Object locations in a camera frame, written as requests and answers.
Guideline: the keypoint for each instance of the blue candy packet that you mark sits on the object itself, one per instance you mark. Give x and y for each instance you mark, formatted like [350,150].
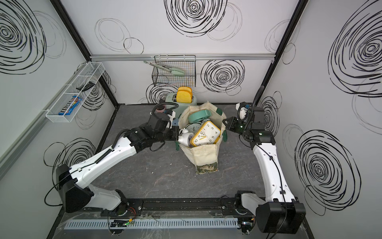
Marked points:
[70,106]

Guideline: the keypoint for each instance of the white wire shelf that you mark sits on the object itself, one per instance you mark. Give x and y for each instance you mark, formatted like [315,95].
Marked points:
[87,72]

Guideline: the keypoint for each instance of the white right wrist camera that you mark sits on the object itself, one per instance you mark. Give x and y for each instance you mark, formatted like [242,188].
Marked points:
[242,110]

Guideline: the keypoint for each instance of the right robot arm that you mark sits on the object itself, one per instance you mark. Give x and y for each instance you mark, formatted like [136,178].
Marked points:
[279,212]

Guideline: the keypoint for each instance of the yellow toast slice front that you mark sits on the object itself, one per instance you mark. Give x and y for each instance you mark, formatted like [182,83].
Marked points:
[184,97]

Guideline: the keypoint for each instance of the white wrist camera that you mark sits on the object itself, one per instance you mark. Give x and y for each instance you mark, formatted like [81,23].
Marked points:
[242,110]
[171,114]

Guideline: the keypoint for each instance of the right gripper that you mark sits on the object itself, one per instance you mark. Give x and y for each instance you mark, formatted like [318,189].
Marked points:
[231,125]

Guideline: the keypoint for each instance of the cream canvas tote bag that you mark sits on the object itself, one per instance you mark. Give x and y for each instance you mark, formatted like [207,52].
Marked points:
[205,157]

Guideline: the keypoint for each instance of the yellow toast slice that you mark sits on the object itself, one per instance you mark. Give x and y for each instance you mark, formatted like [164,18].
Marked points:
[185,89]
[184,97]

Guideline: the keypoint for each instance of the yellow rectangular clock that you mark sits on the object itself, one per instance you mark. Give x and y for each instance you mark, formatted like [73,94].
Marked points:
[208,134]

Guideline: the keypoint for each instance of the yellow toast slice back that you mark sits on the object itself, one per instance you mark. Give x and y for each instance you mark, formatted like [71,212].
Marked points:
[185,89]

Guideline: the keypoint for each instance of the silver twin bell clock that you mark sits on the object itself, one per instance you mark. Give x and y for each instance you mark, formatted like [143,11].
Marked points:
[194,127]

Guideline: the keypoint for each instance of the grey slotted cable duct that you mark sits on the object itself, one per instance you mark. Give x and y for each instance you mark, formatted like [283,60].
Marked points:
[193,223]

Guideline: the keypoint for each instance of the light blue clock back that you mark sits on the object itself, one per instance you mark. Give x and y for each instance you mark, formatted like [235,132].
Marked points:
[175,122]

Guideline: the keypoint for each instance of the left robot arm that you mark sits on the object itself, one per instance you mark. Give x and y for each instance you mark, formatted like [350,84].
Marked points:
[75,182]

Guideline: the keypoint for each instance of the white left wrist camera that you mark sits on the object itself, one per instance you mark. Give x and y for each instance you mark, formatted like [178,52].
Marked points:
[171,114]

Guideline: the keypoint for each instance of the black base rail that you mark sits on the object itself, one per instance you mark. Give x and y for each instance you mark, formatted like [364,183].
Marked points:
[224,206]

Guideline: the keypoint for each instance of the black wire basket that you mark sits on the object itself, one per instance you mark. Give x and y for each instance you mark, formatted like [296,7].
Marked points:
[184,62]

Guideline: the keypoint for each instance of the mint green tongs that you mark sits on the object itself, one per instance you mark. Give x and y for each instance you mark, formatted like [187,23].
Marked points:
[174,71]

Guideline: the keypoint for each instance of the pink cup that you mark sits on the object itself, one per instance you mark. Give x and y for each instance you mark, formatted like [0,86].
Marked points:
[160,109]

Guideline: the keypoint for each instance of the green round pastel clock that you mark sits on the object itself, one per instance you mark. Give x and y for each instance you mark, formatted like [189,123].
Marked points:
[199,116]

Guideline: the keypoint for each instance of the black remote control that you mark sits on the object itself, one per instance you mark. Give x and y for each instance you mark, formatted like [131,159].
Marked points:
[85,87]

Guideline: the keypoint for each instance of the white purple face clock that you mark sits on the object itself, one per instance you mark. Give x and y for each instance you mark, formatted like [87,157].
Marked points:
[185,137]

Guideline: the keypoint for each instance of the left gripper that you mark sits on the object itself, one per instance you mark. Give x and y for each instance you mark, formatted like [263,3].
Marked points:
[175,134]

